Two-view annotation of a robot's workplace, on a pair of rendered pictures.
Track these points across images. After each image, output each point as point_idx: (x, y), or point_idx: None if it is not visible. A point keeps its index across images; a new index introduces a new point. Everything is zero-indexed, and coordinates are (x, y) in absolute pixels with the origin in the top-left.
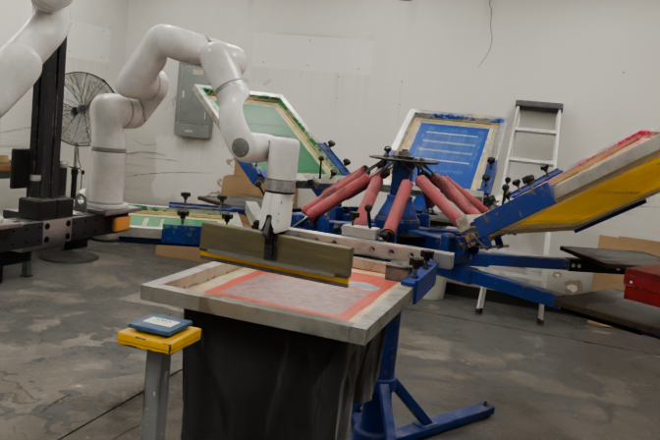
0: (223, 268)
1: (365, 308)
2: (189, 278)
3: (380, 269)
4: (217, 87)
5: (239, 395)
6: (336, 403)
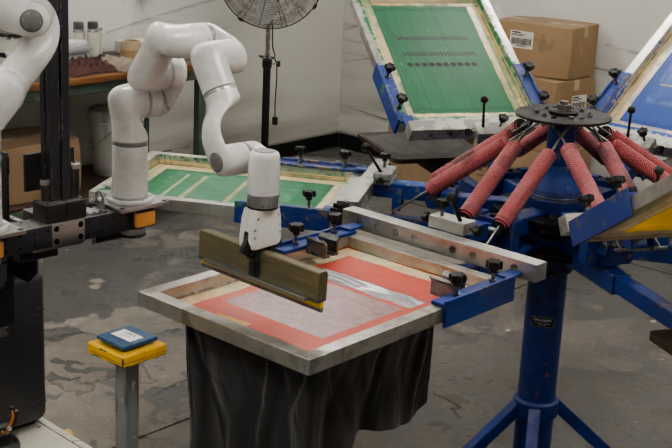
0: None
1: None
2: (198, 283)
3: None
4: (203, 94)
5: (232, 408)
6: (309, 428)
